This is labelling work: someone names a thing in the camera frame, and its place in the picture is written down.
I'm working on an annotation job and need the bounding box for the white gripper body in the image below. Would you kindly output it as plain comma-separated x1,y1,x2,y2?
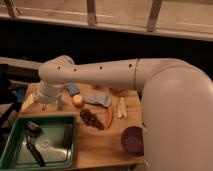
34,81,62,104

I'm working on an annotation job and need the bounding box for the dark brown bar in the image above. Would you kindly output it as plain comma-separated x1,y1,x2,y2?
63,124,73,147

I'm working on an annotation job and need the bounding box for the blue object at left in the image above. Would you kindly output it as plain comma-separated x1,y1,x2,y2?
15,88,26,103

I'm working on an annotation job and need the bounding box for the orange fruit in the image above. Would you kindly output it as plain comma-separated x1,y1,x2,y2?
72,95,83,107

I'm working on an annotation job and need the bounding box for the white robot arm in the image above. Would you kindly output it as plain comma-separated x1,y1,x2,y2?
21,56,213,171

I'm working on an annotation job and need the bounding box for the purple bowl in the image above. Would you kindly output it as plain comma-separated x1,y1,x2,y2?
121,126,144,156

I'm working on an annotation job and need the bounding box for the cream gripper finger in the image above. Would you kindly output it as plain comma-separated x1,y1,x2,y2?
50,102,57,111
21,94,35,111

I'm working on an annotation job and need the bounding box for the blue cloth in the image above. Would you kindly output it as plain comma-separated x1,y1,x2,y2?
83,92,112,107

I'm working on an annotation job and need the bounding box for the red chili pepper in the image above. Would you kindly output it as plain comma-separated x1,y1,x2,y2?
106,106,113,129

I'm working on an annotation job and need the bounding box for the dark grape bunch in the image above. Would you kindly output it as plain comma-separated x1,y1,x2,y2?
80,109,104,130

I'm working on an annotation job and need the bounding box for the green plastic tray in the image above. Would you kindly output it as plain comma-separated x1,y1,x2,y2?
0,115,77,171

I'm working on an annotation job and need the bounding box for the red bowl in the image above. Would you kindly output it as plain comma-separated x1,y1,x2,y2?
109,87,126,94

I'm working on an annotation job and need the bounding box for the wooden table board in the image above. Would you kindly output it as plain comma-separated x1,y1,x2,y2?
20,84,144,169

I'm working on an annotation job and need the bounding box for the blue sponge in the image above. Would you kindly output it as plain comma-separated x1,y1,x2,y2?
67,85,80,97

